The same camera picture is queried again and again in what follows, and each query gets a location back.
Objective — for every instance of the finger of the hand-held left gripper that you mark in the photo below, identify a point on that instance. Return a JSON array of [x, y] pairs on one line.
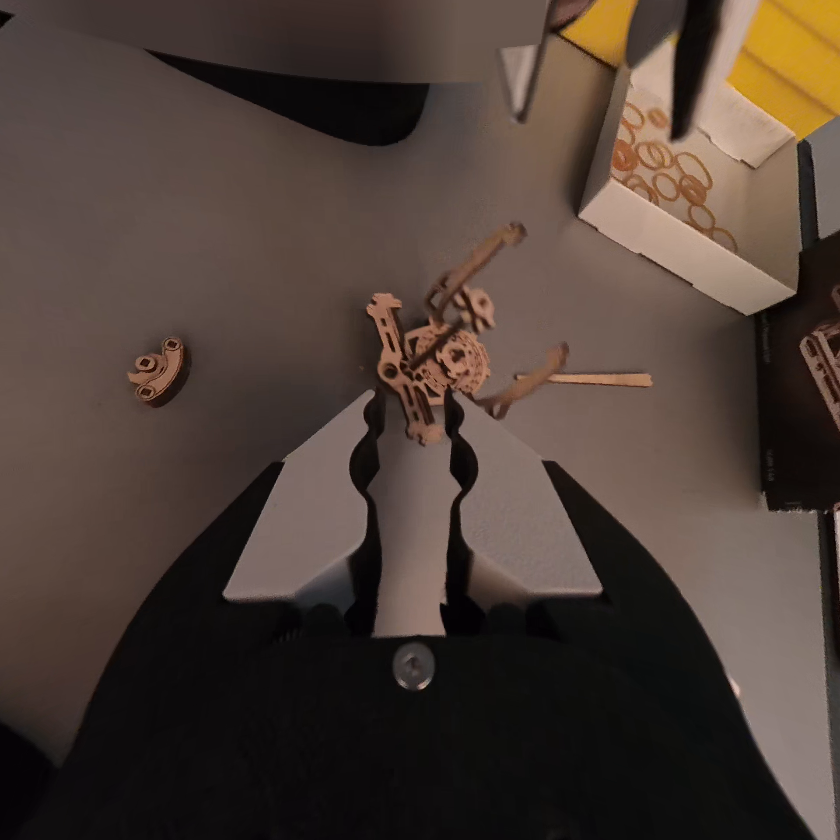
[[738, 39], [522, 82]]

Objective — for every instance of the pile of rubber bands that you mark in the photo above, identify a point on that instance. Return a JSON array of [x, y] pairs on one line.
[[692, 187]]

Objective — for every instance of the white cardboard box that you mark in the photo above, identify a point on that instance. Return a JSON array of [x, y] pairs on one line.
[[689, 262]]

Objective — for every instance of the curved wooden part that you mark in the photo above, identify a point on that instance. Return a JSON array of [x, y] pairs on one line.
[[164, 374]]

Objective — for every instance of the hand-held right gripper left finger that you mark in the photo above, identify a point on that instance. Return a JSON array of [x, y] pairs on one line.
[[302, 525]]

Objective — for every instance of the black padded cushion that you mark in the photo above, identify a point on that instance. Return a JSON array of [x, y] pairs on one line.
[[328, 118]]

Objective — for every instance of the black model kit box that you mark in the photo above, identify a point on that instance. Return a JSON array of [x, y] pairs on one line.
[[787, 394]]

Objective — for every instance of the wooden gear model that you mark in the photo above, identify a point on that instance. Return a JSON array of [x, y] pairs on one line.
[[446, 358]]

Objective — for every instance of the long wooden lever part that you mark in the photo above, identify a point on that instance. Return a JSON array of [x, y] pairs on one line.
[[554, 364]]

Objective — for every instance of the yellow plastic bin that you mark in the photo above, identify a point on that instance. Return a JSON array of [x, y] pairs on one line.
[[787, 79]]

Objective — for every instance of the flat wooden stick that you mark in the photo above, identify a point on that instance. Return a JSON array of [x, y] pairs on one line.
[[604, 379]]

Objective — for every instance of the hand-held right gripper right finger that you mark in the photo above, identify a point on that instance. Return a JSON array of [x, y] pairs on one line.
[[525, 525]]

